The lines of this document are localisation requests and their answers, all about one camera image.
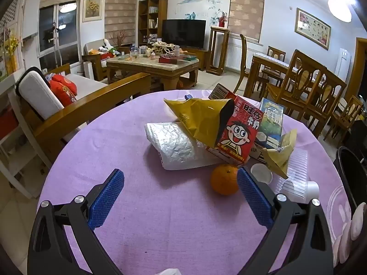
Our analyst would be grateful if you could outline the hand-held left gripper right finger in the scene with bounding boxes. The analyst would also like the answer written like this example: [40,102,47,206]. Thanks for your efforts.
[236,167,334,275]

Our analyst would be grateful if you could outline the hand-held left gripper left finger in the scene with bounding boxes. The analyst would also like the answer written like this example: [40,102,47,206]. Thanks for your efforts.
[27,169,125,275]

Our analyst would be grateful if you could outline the red milk carton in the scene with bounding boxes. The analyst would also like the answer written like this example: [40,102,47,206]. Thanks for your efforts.
[206,83,264,167]

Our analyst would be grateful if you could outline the white bubble-wrap bag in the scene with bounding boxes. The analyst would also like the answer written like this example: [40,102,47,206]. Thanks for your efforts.
[143,121,230,171]

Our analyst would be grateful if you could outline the black trash bin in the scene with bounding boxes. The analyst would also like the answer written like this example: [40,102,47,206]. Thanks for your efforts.
[334,146,367,209]

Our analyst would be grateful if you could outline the small white paper cup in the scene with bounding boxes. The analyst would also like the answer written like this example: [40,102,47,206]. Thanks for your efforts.
[250,163,273,184]

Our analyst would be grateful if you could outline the orange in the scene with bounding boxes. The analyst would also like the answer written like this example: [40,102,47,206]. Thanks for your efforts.
[210,165,240,196]

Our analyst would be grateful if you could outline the clear ribbed plastic tray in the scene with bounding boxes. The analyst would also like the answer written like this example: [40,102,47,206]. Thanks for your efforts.
[271,149,309,202]

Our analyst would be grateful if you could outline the small yellow wrapper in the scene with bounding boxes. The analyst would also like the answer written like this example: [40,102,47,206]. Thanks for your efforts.
[260,129,298,179]

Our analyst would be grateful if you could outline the white small packet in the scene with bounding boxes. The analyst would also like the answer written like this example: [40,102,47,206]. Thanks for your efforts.
[304,181,320,204]

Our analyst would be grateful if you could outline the purple tablecloth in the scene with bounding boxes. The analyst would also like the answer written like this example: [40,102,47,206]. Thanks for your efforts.
[37,89,356,275]

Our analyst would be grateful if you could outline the blue-green milk carton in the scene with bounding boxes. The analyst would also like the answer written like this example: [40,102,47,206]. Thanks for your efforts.
[254,97,284,149]

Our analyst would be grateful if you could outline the yellow snack bag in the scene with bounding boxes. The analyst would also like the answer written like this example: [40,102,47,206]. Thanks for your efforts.
[163,97,235,149]

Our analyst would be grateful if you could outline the wooden sofa with white cushions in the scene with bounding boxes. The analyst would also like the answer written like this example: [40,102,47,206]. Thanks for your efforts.
[16,66,151,164]

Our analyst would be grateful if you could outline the red cushion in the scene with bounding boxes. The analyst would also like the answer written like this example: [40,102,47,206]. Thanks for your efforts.
[52,74,78,95]
[49,80,76,107]

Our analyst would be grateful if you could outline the red storage box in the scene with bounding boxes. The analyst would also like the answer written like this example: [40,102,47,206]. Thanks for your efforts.
[0,109,19,138]

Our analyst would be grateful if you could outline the wooden dining chair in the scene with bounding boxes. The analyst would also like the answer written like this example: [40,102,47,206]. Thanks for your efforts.
[266,50,328,121]
[267,46,286,63]
[324,95,364,149]
[301,69,348,138]
[234,34,268,92]

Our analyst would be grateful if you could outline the wooden dining table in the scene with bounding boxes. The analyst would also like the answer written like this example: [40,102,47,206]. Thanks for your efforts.
[244,52,327,98]

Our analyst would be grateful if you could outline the wooden armchair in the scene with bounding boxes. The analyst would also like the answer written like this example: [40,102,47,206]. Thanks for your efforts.
[82,38,135,81]

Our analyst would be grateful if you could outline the wooden coffee table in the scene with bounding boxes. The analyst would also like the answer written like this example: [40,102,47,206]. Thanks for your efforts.
[106,53,200,91]

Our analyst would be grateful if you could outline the white radiator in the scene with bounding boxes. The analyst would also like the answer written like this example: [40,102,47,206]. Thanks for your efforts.
[225,44,264,71]

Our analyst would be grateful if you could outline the wooden television stand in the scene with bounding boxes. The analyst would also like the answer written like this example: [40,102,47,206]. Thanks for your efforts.
[178,46,210,71]

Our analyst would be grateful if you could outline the tall wooden plant stand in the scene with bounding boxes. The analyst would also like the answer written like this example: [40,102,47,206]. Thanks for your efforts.
[207,26,231,75]

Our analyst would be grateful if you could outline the white plush toy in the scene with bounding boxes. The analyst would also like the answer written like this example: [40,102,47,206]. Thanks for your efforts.
[99,38,114,53]

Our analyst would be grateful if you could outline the white standing air conditioner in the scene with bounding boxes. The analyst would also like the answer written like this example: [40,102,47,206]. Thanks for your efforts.
[334,47,352,76]

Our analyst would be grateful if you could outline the dark glass window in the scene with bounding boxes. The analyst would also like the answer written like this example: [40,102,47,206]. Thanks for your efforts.
[39,1,81,63]

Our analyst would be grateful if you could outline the framed flower picture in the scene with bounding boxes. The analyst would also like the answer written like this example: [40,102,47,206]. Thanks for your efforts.
[295,8,331,50]

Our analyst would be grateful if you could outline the black television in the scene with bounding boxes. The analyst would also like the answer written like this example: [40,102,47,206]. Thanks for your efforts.
[162,19,207,49]

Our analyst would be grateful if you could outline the red flower vase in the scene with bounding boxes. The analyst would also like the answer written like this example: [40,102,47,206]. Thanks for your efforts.
[217,11,229,28]

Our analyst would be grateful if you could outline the beige patterned roller blind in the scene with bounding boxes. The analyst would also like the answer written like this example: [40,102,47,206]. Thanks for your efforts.
[104,0,139,39]
[229,0,265,44]

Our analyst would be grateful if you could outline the yellow artificial flowers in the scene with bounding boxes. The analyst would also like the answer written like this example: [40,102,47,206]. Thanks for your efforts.
[4,23,20,75]

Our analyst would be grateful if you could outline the framed sunflower painting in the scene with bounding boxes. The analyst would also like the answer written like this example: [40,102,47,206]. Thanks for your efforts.
[83,0,103,23]

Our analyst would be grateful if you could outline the wooden bookshelf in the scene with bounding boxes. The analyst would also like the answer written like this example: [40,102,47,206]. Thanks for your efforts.
[138,0,168,46]

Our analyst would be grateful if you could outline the white lattice cabinet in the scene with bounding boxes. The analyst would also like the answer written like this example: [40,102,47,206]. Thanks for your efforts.
[0,0,23,32]

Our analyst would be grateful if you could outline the small round ceiling lamp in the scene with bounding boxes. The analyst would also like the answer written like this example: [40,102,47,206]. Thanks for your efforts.
[328,0,353,23]

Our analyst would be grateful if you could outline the white wall boiler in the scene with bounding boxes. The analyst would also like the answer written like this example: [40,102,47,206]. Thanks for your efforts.
[22,0,40,39]

